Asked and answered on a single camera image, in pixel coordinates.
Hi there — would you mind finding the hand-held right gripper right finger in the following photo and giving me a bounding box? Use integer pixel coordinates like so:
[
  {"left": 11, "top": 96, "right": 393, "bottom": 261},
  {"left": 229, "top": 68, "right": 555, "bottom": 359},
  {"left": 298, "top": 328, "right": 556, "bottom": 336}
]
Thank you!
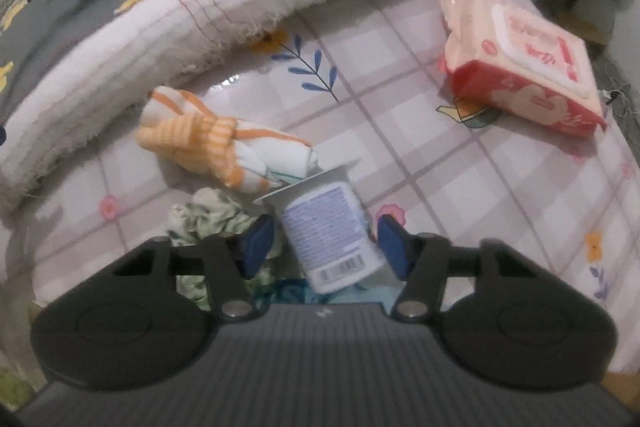
[{"left": 376, "top": 214, "right": 538, "bottom": 322}]

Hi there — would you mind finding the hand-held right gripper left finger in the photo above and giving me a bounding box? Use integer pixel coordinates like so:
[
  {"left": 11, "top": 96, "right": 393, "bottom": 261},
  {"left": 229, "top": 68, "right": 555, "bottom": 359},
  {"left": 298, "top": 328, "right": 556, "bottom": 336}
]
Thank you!
[{"left": 111, "top": 213, "right": 277, "bottom": 322}]

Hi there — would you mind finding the green floral scrunchie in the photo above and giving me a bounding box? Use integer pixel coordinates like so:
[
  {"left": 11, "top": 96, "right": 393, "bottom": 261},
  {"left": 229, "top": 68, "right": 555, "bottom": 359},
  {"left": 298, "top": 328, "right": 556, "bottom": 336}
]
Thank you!
[{"left": 167, "top": 188, "right": 283, "bottom": 313}]

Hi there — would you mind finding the white yogurt cup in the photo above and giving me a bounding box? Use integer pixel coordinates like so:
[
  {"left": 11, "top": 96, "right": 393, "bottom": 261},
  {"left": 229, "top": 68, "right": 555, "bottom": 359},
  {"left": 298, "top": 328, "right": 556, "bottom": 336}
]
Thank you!
[{"left": 252, "top": 164, "right": 386, "bottom": 295}]

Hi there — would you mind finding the orange striped cloth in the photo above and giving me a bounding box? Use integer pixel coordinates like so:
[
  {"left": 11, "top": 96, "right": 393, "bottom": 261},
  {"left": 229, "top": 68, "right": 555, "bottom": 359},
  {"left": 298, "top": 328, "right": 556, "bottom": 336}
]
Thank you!
[{"left": 136, "top": 87, "right": 321, "bottom": 195}]

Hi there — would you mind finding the pink checked bedsheet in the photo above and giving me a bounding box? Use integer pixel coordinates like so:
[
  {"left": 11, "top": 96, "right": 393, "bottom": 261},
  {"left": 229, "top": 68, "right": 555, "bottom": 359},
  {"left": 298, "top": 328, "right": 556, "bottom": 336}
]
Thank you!
[{"left": 0, "top": 0, "right": 640, "bottom": 378}]

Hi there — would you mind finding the pink wet wipes pack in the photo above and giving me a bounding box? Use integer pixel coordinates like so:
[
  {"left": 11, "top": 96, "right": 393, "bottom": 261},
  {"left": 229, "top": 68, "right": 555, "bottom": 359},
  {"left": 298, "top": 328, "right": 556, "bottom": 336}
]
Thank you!
[{"left": 437, "top": 0, "right": 608, "bottom": 138}]

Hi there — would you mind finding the grey blanket white fleece lining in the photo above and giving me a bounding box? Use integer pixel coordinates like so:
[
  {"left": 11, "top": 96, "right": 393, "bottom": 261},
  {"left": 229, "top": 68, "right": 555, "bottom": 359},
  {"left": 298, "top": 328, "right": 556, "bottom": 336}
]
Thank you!
[{"left": 0, "top": 0, "right": 616, "bottom": 212}]

